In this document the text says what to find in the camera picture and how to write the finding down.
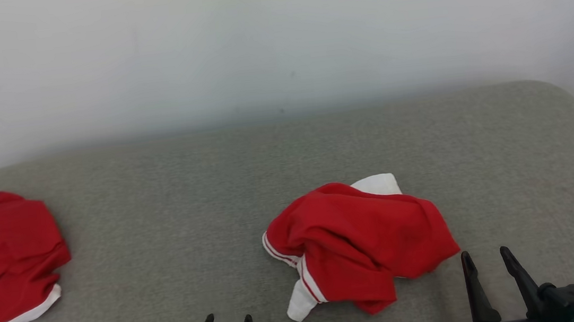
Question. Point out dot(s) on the red garment with striped trim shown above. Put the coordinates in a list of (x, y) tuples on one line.
[(359, 238)]

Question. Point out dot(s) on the red garment with white band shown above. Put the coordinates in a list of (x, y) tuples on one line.
[(7, 238)]

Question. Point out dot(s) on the grey fabric sofa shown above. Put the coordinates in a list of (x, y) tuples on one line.
[(215, 190)]

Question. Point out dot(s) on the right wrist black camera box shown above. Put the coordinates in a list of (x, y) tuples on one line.
[(568, 302)]

